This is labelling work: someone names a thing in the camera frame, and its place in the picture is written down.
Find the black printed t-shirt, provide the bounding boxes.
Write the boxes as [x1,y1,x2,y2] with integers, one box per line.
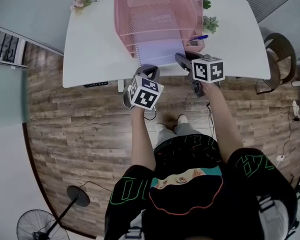
[104,133,299,240]

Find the pink flower bouquet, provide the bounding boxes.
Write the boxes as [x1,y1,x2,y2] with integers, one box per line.
[69,0,99,14]

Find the small white desk fan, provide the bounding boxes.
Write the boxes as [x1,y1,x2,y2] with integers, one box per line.
[290,99,300,119]

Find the black metal railing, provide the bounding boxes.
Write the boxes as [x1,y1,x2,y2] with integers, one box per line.
[0,23,29,68]

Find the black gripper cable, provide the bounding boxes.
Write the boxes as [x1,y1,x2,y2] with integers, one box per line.
[143,109,158,122]
[205,101,216,141]

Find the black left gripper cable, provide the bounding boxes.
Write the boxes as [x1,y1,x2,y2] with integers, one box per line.
[143,109,158,122]

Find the person's left forearm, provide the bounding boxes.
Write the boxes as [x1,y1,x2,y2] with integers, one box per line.
[130,105,157,172]

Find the brown wooden chair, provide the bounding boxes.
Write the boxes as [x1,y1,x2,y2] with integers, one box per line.
[255,32,297,95]

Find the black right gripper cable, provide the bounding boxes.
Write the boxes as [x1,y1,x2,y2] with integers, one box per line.
[205,101,216,141]

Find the black desk control panel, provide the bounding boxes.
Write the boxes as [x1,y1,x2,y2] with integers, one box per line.
[83,81,109,88]

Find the large green succulent plant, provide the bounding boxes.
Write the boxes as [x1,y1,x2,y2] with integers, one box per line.
[202,15,220,35]

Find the person's right forearm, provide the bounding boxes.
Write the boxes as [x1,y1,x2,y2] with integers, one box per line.
[202,82,245,164]

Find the white right shoe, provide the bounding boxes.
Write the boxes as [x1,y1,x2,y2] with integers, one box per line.
[177,114,189,126]

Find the white spiral notebook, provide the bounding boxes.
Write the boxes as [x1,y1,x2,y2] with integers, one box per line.
[136,39,189,68]

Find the pink mesh desk organizer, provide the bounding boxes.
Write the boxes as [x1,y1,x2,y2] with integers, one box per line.
[114,0,206,59]

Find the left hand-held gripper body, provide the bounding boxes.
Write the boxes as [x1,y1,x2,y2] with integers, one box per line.
[122,64,165,112]

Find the white bag with black straps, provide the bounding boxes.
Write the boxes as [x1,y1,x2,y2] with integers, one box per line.
[256,193,300,240]

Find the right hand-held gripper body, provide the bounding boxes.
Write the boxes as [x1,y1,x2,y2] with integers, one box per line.
[174,51,226,98]

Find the grey trousers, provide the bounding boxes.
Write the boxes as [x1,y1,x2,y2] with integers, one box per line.
[155,122,204,150]

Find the black standing fan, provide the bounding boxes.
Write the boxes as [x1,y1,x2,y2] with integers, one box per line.
[16,185,91,240]

